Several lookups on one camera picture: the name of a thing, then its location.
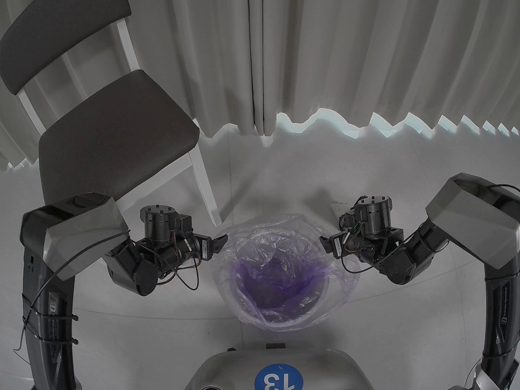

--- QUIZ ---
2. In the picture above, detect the black cable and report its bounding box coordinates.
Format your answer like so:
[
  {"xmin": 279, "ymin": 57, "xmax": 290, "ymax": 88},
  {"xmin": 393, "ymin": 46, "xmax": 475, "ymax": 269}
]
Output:
[
  {"xmin": 341, "ymin": 250, "xmax": 376, "ymax": 274},
  {"xmin": 171, "ymin": 254, "xmax": 202, "ymax": 292}
]

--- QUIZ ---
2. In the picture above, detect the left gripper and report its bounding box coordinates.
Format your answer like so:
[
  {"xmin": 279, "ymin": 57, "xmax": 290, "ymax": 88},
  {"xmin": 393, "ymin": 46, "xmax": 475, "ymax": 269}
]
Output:
[{"xmin": 181, "ymin": 234, "xmax": 228, "ymax": 264}]

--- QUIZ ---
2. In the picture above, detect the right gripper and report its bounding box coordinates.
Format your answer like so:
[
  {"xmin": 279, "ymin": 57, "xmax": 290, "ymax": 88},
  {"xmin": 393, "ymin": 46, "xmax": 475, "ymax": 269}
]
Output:
[{"xmin": 319, "ymin": 232, "xmax": 362, "ymax": 262}]

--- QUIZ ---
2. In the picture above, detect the purple plastic bag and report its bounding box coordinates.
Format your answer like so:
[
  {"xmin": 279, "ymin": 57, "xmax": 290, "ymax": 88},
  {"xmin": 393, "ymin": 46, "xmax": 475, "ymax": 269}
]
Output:
[{"xmin": 215, "ymin": 214, "xmax": 360, "ymax": 332}]

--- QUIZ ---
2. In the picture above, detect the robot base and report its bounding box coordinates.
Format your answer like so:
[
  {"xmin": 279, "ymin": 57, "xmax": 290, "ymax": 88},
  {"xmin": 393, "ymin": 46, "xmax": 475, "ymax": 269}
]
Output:
[{"xmin": 195, "ymin": 342, "xmax": 374, "ymax": 390}]

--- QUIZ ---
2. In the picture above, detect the white trash bin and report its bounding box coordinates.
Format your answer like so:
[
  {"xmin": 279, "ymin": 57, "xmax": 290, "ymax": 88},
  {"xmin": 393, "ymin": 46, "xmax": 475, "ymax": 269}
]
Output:
[{"xmin": 227, "ymin": 226, "xmax": 330, "ymax": 328}]

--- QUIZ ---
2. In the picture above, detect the white curtain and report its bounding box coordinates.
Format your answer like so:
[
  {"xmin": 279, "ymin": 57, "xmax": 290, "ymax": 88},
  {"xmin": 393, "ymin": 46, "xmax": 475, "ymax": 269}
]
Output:
[
  {"xmin": 0, "ymin": 0, "xmax": 257, "ymax": 170},
  {"xmin": 252, "ymin": 0, "xmax": 520, "ymax": 137}
]

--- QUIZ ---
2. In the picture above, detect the dark grey white-framed chair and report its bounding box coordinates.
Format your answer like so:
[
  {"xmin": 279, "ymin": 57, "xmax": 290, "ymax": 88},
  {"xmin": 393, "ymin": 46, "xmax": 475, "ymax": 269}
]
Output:
[{"xmin": 0, "ymin": 0, "xmax": 223, "ymax": 226}]

